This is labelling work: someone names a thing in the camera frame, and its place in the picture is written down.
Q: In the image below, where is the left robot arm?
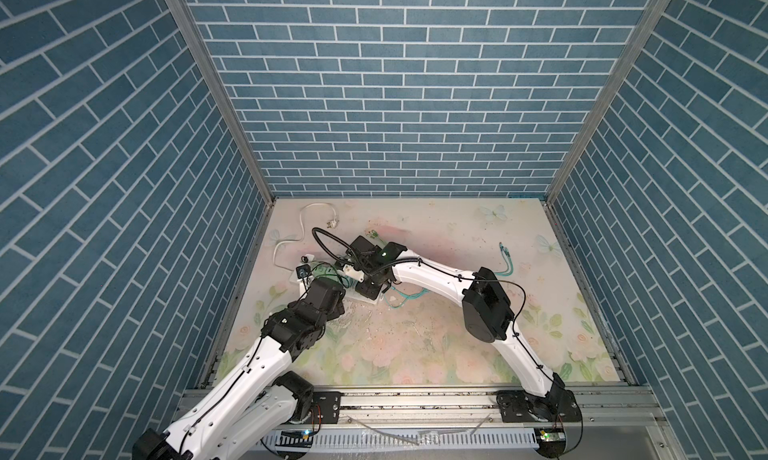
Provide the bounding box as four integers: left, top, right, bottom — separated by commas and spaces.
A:
131, 278, 345, 459

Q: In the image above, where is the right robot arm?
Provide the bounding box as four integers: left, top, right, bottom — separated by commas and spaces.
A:
334, 237, 583, 423

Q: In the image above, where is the white power strip cord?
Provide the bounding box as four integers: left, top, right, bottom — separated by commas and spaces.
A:
272, 203, 341, 272

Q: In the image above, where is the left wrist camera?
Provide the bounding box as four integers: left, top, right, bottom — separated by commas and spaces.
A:
295, 264, 312, 281

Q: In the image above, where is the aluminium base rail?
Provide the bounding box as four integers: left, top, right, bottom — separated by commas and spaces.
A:
157, 385, 679, 460

